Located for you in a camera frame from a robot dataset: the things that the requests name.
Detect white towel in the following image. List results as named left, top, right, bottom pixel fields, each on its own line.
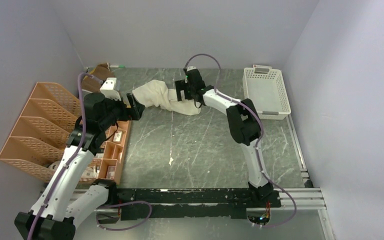
left=132, top=79, right=201, bottom=116

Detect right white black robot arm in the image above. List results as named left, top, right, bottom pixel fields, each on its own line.
left=175, top=66, right=274, bottom=207

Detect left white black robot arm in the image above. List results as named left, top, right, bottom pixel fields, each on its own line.
left=14, top=92, right=146, bottom=240

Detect orange compartment tray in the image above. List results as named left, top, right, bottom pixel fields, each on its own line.
left=90, top=121, right=132, bottom=184

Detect brown yellow cloth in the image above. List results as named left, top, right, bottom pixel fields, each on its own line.
left=81, top=62, right=115, bottom=93

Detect white plastic basket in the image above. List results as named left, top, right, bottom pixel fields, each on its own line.
left=242, top=64, right=292, bottom=120

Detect orange file organizer rack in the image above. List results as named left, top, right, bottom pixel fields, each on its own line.
left=0, top=82, right=100, bottom=185

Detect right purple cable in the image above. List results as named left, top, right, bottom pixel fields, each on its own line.
left=183, top=53, right=298, bottom=229

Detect purple cable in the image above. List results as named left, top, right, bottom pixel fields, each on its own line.
left=183, top=53, right=298, bottom=229
left=26, top=72, right=153, bottom=240

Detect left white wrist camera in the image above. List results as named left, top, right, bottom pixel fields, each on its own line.
left=99, top=77, right=122, bottom=101

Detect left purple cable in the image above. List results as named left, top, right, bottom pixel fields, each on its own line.
left=26, top=72, right=153, bottom=240

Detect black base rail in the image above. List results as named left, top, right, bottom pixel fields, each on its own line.
left=85, top=187, right=282, bottom=222

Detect aluminium frame rails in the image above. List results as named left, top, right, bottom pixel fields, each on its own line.
left=36, top=114, right=327, bottom=213

